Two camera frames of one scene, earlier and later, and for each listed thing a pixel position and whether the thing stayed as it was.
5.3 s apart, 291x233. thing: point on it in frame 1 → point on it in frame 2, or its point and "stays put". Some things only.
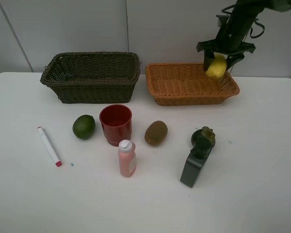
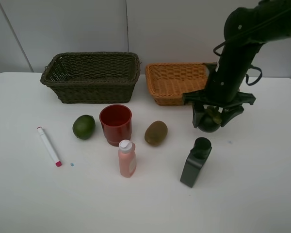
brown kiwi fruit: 155,133 stays put
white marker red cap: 57,163 stays put
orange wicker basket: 188,84 stays put
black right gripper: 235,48 → 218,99
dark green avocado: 203,138 → 210,120
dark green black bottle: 197,157 stays put
